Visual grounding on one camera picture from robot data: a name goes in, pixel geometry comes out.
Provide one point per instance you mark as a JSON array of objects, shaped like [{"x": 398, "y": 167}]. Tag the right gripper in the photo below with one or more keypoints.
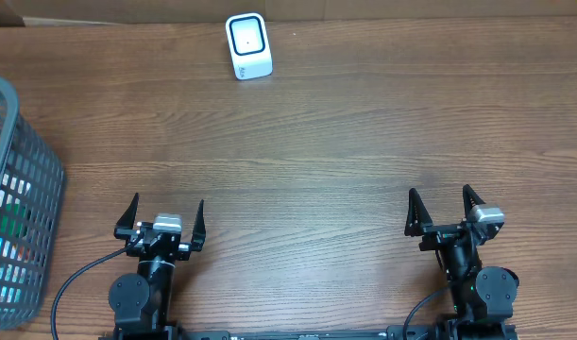
[{"x": 418, "y": 224}]

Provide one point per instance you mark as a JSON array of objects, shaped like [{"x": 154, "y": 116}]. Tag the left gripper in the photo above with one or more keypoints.
[{"x": 197, "y": 241}]

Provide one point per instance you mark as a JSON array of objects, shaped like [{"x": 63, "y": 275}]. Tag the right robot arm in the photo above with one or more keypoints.
[{"x": 482, "y": 296}]

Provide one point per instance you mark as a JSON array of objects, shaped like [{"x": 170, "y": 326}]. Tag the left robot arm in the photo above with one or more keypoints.
[{"x": 141, "y": 300}]

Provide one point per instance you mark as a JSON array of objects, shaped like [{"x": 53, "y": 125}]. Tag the white barcode scanner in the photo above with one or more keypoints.
[{"x": 249, "y": 46}]

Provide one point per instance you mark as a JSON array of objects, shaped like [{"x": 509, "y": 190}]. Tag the grey plastic mesh basket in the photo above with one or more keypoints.
[{"x": 32, "y": 184}]

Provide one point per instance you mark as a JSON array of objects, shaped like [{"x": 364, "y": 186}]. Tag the green wet wipes pack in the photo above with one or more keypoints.
[{"x": 13, "y": 220}]

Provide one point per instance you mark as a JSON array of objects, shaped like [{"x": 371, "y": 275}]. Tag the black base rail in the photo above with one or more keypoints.
[{"x": 391, "y": 333}]

